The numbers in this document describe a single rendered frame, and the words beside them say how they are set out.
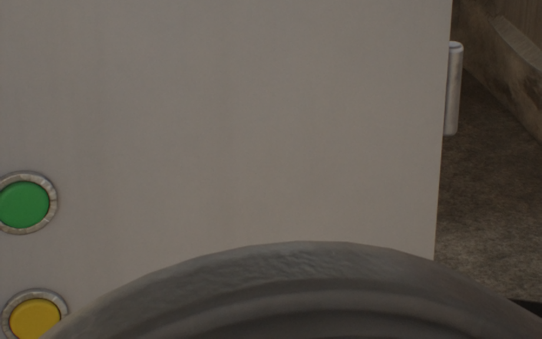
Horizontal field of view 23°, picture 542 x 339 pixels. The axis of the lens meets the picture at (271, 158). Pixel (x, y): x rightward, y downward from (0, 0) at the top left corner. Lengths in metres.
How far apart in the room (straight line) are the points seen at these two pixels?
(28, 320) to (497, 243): 2.12
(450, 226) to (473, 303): 2.53
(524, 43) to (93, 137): 2.52
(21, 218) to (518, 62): 2.52
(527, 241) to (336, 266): 2.51
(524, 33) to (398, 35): 2.49
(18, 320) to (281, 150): 0.14
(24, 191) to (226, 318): 0.40
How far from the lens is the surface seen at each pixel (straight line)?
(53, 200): 0.56
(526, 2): 3.03
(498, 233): 2.69
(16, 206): 0.56
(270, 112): 0.57
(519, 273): 2.58
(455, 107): 0.60
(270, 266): 0.16
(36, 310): 0.59
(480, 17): 3.23
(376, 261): 0.17
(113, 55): 0.54
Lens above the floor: 1.44
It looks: 30 degrees down
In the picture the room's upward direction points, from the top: straight up
